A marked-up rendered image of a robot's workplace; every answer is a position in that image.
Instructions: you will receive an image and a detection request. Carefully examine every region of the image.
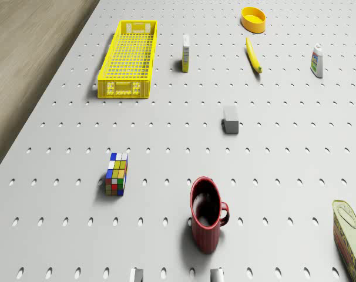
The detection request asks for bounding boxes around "white and yellow carton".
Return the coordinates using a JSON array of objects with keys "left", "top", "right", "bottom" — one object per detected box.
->
[{"left": 182, "top": 34, "right": 190, "bottom": 73}]

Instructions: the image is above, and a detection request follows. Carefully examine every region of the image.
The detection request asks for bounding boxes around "small white bottle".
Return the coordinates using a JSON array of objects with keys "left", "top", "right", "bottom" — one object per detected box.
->
[{"left": 310, "top": 43, "right": 324, "bottom": 79}]

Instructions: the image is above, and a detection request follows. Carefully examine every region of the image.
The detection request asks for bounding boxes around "red mug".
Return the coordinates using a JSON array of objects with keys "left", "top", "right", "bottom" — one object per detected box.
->
[{"left": 189, "top": 176, "right": 230, "bottom": 254}]

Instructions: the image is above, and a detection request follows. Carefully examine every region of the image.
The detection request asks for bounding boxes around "yellow bowl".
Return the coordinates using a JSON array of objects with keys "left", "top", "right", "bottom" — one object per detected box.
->
[{"left": 240, "top": 6, "right": 267, "bottom": 34}]

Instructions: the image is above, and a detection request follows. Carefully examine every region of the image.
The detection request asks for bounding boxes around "grey cube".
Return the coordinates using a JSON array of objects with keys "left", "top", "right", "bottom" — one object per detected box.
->
[{"left": 221, "top": 106, "right": 240, "bottom": 135}]

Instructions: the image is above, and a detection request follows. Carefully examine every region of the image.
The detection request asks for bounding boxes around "yellow basket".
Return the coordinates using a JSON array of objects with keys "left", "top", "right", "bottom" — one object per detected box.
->
[{"left": 97, "top": 19, "right": 158, "bottom": 99}]

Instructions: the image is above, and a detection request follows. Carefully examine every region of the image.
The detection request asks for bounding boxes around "flat-sided can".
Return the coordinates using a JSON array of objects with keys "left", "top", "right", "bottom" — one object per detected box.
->
[{"left": 332, "top": 200, "right": 356, "bottom": 282}]

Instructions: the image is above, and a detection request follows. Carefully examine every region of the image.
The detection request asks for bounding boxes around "puzzle cube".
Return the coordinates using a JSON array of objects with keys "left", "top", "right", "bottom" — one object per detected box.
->
[{"left": 105, "top": 152, "right": 129, "bottom": 197}]

